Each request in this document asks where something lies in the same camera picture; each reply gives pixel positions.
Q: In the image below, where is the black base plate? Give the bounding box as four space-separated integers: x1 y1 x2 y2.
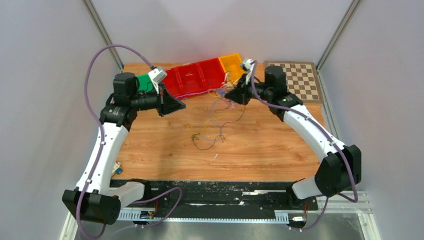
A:
110 178 320 220

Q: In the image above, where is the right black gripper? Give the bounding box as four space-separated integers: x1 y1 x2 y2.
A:
225 73 273 106

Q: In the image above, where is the wooden chessboard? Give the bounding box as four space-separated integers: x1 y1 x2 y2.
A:
264 60 324 105

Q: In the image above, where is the yellow plastic bin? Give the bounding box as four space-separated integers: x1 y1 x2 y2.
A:
218 53 245 85

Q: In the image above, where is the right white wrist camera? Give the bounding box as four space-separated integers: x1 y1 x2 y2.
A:
240 58 257 74

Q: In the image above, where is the white blue toy car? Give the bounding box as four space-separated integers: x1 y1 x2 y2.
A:
111 162 123 177

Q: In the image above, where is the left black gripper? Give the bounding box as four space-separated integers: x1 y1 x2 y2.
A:
130 82 186 117

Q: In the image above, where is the right red plastic bin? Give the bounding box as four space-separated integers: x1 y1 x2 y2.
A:
197 57 225 91

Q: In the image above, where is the middle red plastic bin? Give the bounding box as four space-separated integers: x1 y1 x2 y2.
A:
175 63 205 96

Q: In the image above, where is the red plastic bin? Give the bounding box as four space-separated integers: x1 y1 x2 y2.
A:
162 67 184 97
197 57 225 91
175 63 205 96

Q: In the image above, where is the left red plastic bin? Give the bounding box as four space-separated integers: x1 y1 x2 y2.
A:
162 67 184 97

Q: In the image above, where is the bundle of wires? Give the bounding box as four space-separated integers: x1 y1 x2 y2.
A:
178 73 248 152

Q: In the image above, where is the aluminium frame rail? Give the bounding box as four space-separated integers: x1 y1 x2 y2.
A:
62 181 380 240

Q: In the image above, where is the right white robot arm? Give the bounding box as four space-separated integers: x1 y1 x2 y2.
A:
225 64 362 209

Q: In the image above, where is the green plastic bin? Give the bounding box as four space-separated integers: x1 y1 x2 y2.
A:
136 73 154 92

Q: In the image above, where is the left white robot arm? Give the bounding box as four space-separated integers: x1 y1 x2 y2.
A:
62 68 186 225

